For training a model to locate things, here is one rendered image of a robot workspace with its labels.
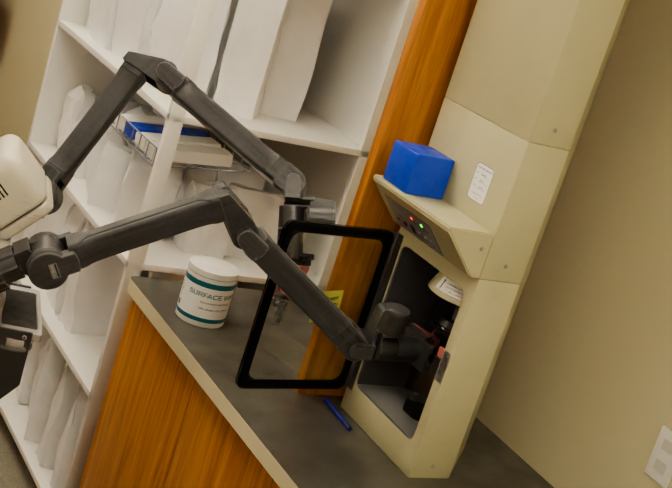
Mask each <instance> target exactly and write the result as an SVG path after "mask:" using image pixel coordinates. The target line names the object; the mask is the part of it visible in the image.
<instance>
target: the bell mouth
mask: <svg viewBox="0 0 672 488"><path fill-rule="evenodd" d="M428 286H429V288H430V289H431V290H432V291H433V292H434V293H435V294H436V295H438V296H439V297H441V298H442V299H444V300H446V301H448V302H450V303H452V304H455V305H457V306H459V307H460V305H461V302H462V300H463V290H462V288H461V287H460V286H459V285H457V284H456V283H455V282H453V281H452V280H451V279H449V278H448V277H447V276H445V275H444V274H443V273H442V272H440V271H439V272H438V273H437V274H436V275H435V276H434V277H433V278H432V280H431V281H430V282H429V283H428Z"/></svg>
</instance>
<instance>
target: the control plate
mask: <svg viewBox="0 0 672 488"><path fill-rule="evenodd" d="M385 196H386V199H387V201H388V203H389V205H390V207H391V209H392V211H393V213H394V215H395V217H396V219H397V221H398V223H399V224H400V225H402V226H403V227H404V228H406V229H407V230H408V231H410V232H411V233H412V234H414V235H415V236H416V237H418V238H419V239H420V240H422V241H423V242H425V243H426V244H427V245H429V246H430V247H431V248H433V249H434V250H435V251H437V252H438V253H439V254H441V255H442V256H443V254H442V252H441V250H440V248H439V246H438V243H437V241H436V239H435V237H434V235H433V233H432V230H431V228H430V226H429V225H427V224H426V223H425V222H423V221H422V220H420V219H419V218H418V217H416V216H415V215H413V214H412V213H411V212H409V211H408V210H406V209H405V208H404V207H402V206H401V205H400V204H398V203H397V202H395V201H394V200H393V199H391V198H390V197H388V196H387V195H386V194H385ZM410 216H411V217H412V219H413V221H412V220H411V219H410ZM398 217H399V218H400V220H399V219H398ZM403 221H405V222H406V223H407V224H408V226H407V227H406V226H405V225H404V223H403ZM410 224H411V225H413V226H414V229H415V231H416V233H418V231H419V232H420V233H421V235H420V234H419V235H418V234H416V233H414V232H413V231H412V228H411V226H410ZM420 224H421V225H422V226H423V228H422V227H421V226H420ZM424 236H425V237H426V238H427V239H424V238H423V237H424ZM430 240H431V241H432V243H429V242H430Z"/></svg>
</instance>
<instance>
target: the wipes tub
mask: <svg viewBox="0 0 672 488"><path fill-rule="evenodd" d="M239 273H240V272H239V270H238V269H237V268H236V267H235V266H234V265H232V264H231V263H229V262H226V261H224V260H221V259H219V258H215V257H211V256H204V255H197V256H193V257H191V258H190V261H189V264H188V268H187V271H186V274H185V278H184V281H183V285H182V288H181V292H180V295H179V299H178V302H177V306H176V310H175V312H176V314H177V316H178V317H179V318H180V319H182V320H183V321H185V322H187V323H189V324H191V325H194V326H198V327H202V328H208V329H215V328H219V327H221V326H223V324H224V321H225V319H226V316H227V312H228V309H229V306H230V303H231V299H232V296H233V293H234V290H235V287H236V283H237V280H238V276H239Z"/></svg>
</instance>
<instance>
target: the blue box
mask: <svg viewBox="0 0 672 488"><path fill-rule="evenodd" d="M454 163H455V161H454V160H452V159H450V158H449V157H447V156H445V155H444V154H442V153H441V152H439V151H437V150H436V149H434V148H432V147H430V146H425V145H420V144H415V143H410V142H405V141H400V140H395V143H394V146H393V149H392V151H391V155H390V158H389V161H388V164H387V167H386V170H385V173H384V176H383V178H384V179H385V180H387V181H388V182H390V183H391V184H392V185H394V186H395V187H397V188H398V189H400V190H401V191H402V192H404V193H405V194H411V195H417V196H423V197H428V198H434V199H440V200H441V199H442V198H443V195H444V192H445V190H446V187H447V184H448V181H449V178H450V175H451V174H452V173H451V172H452V169H453V166H454Z"/></svg>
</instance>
